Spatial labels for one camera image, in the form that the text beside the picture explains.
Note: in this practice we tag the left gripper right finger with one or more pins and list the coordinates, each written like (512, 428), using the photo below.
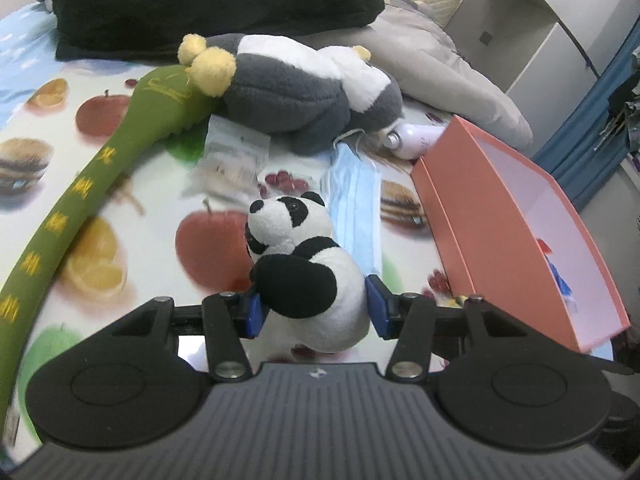
(421, 329)

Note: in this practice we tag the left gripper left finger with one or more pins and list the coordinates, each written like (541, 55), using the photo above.
(208, 336)

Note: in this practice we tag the small panda plush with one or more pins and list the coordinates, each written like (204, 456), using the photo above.
(313, 286)

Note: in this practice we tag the clear plastic packet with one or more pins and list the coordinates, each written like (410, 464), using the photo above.
(232, 159)

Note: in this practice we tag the blue white plastic bag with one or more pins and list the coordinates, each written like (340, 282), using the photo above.
(564, 288)

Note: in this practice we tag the pink cardboard box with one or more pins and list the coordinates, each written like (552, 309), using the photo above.
(487, 205)

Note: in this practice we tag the blue face mask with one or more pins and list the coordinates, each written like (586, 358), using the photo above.
(352, 189)

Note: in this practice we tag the white spray bottle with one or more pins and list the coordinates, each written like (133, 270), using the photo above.
(408, 141)

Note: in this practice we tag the green long plush snake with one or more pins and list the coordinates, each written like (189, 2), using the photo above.
(164, 103)

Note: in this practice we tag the blue curtain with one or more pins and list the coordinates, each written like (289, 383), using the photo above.
(574, 156)

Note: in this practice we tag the grey penguin plush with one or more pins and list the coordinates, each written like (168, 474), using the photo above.
(281, 87)

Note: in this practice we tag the white cabinet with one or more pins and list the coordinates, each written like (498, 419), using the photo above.
(545, 55)

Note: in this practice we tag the black jacket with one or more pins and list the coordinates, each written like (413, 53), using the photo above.
(151, 30)

